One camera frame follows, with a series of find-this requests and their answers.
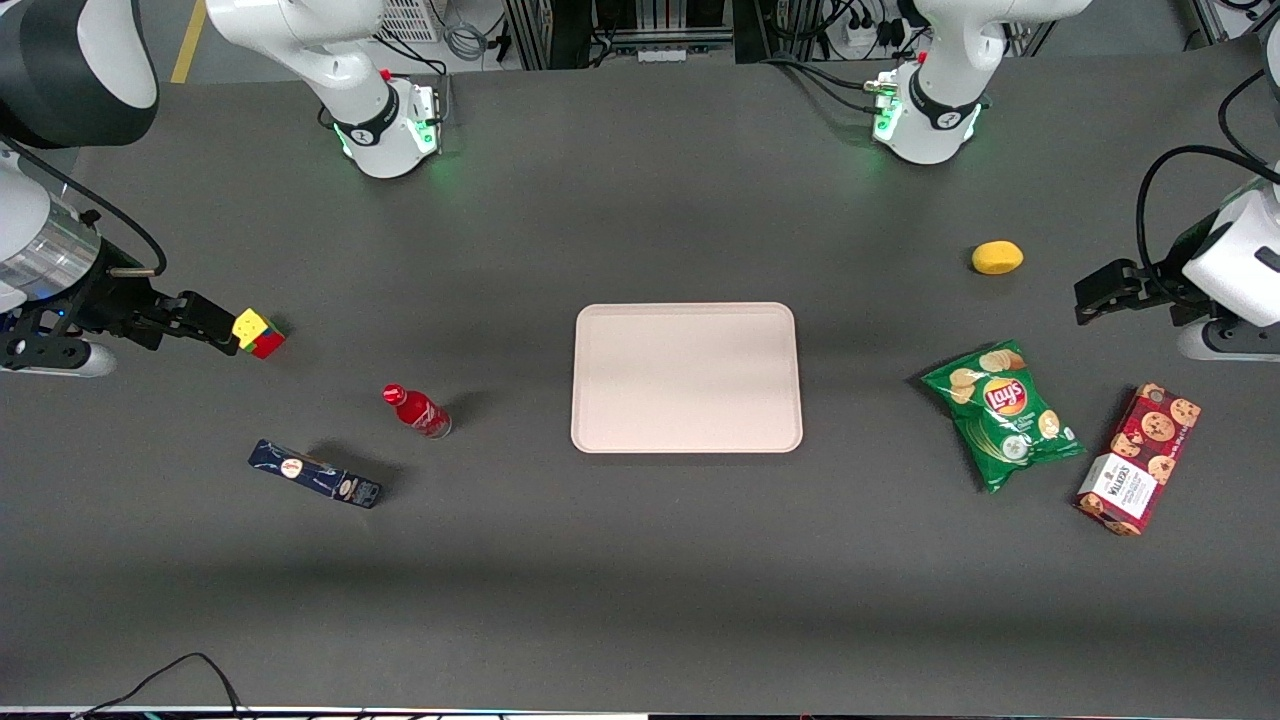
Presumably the white vented box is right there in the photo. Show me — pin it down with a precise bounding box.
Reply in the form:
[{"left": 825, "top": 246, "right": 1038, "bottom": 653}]
[{"left": 375, "top": 0, "right": 443, "bottom": 44}]

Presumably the red coke bottle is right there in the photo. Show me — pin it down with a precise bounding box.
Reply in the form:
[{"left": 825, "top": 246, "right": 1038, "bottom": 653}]
[{"left": 381, "top": 383, "right": 454, "bottom": 440}]

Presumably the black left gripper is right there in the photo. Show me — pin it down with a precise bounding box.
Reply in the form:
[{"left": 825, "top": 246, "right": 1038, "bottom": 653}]
[{"left": 1075, "top": 258, "right": 1217, "bottom": 328}]

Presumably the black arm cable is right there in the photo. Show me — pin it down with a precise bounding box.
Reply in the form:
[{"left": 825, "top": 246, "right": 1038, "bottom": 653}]
[
  {"left": 1136, "top": 144, "right": 1280, "bottom": 303},
  {"left": 0, "top": 138, "right": 168, "bottom": 278}
]

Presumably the green Lay's chips bag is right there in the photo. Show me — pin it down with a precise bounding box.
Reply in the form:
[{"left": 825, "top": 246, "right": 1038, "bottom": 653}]
[{"left": 920, "top": 339, "right": 1087, "bottom": 494}]

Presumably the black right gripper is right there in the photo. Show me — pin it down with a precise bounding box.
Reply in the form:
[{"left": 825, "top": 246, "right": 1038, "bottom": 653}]
[{"left": 0, "top": 260, "right": 243, "bottom": 373}]

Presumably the yellow lemon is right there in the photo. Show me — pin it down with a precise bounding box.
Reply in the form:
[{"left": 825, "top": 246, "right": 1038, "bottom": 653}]
[{"left": 970, "top": 240, "right": 1025, "bottom": 276}]

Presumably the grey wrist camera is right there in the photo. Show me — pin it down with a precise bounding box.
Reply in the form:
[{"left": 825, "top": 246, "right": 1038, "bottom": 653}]
[
  {"left": 1175, "top": 316, "right": 1280, "bottom": 363},
  {"left": 0, "top": 340, "right": 117, "bottom": 379}
]

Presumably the black base cable bundle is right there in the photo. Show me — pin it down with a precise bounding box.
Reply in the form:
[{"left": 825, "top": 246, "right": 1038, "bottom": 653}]
[{"left": 758, "top": 55, "right": 901, "bottom": 116}]

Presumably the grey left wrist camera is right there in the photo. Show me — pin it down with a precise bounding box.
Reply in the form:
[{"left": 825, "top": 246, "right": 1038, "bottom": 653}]
[{"left": 1175, "top": 316, "right": 1280, "bottom": 363}]

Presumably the white power strip with plugs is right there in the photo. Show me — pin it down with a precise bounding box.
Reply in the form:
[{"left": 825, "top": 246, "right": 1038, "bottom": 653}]
[{"left": 843, "top": 18, "right": 909, "bottom": 53}]

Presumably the black aluminium rack frame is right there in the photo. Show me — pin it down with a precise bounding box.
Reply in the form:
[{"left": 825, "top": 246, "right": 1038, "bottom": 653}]
[{"left": 503, "top": 0, "right": 776, "bottom": 71}]

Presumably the dark blue narrow box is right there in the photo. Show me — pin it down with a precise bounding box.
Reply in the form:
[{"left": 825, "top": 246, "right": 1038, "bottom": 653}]
[{"left": 247, "top": 439, "right": 384, "bottom": 510}]

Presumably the colourful Rubik's cube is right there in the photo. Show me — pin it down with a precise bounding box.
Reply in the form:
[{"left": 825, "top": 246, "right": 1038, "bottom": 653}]
[{"left": 231, "top": 307, "right": 287, "bottom": 360}]

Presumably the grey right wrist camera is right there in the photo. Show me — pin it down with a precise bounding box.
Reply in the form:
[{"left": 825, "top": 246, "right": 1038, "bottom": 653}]
[{"left": 0, "top": 340, "right": 117, "bottom": 379}]

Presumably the thin black table-edge cable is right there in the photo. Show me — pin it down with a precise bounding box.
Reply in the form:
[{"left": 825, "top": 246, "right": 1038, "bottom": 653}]
[{"left": 68, "top": 652, "right": 247, "bottom": 720}]

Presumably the red Walkers cookie box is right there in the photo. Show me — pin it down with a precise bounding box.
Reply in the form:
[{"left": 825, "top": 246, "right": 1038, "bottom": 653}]
[{"left": 1074, "top": 382, "right": 1202, "bottom": 538}]

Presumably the beige plastic tray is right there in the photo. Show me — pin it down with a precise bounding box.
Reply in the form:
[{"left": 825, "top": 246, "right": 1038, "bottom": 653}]
[{"left": 570, "top": 301, "right": 805, "bottom": 455}]

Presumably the coiled grey cable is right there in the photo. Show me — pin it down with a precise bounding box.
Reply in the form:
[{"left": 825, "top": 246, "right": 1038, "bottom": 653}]
[{"left": 440, "top": 12, "right": 493, "bottom": 63}]

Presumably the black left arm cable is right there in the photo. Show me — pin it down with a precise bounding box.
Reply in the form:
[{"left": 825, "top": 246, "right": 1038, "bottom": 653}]
[{"left": 1136, "top": 144, "right": 1280, "bottom": 303}]

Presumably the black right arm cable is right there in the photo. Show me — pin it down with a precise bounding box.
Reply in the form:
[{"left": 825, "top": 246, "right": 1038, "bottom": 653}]
[{"left": 0, "top": 138, "right": 168, "bottom": 278}]

